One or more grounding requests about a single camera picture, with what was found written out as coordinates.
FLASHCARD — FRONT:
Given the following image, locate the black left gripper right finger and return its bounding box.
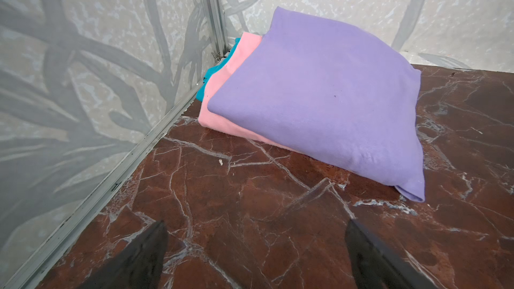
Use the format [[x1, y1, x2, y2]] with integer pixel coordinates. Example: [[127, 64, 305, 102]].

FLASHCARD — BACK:
[[345, 219, 436, 289]]

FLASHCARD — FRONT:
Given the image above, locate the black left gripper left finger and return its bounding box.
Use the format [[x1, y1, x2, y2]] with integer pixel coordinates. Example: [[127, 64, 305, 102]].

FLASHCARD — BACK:
[[79, 221, 168, 288]]

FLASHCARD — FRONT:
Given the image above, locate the folded teal t shirt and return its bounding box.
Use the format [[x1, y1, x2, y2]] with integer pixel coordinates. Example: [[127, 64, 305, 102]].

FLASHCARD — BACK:
[[196, 37, 241, 102]]

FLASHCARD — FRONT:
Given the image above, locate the folded purple t shirt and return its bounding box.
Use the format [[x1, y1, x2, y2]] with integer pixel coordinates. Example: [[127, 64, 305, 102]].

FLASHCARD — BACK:
[[207, 6, 426, 203]]

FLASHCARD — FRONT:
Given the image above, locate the folded pink t shirt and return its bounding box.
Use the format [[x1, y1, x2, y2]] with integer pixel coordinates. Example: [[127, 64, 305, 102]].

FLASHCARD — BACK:
[[198, 32, 291, 151]]

